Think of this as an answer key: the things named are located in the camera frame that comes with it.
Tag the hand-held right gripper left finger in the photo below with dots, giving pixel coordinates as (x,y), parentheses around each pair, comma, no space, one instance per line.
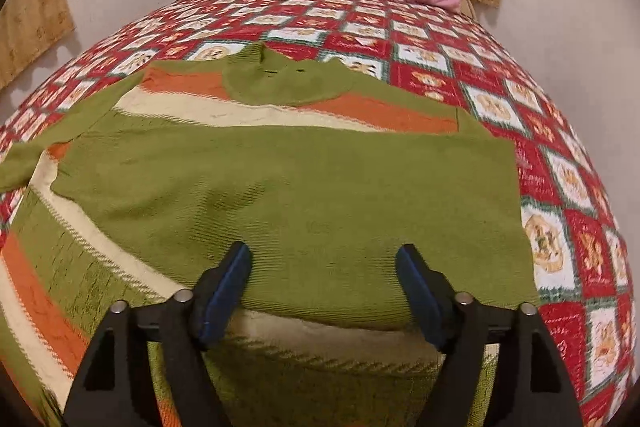
(225,292)

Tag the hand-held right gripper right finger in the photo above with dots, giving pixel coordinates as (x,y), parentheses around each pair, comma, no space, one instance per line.
(420,292)

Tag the green striped knit sweater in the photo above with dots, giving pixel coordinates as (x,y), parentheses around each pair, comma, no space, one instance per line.
(75,287)

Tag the red bear print bedspread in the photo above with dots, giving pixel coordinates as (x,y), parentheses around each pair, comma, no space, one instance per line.
(575,187)

